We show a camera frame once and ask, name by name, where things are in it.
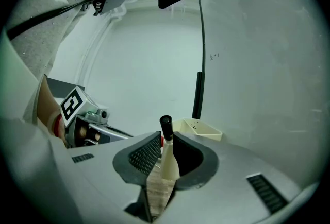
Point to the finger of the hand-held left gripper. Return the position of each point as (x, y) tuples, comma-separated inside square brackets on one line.
[(113, 131)]

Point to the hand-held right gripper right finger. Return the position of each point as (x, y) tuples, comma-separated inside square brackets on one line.
[(219, 192)]

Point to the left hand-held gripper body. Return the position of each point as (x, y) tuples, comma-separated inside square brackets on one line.
[(72, 104)]

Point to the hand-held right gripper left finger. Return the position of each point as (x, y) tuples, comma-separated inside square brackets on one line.
[(98, 181)]

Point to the person's left forearm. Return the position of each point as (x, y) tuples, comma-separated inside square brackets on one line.
[(47, 104)]

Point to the black whiteboard stand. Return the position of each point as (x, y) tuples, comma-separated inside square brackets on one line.
[(198, 94)]

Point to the large whiteboard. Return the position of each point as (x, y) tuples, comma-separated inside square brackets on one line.
[(257, 63)]

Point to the person's left hand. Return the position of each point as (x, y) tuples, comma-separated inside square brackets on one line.
[(82, 132)]

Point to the red round magnet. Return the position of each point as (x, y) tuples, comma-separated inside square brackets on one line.
[(162, 141)]

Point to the white plastic storage box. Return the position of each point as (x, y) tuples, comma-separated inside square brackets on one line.
[(206, 133)]

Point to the person's grey sweatshirt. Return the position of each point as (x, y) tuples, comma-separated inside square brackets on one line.
[(38, 45)]

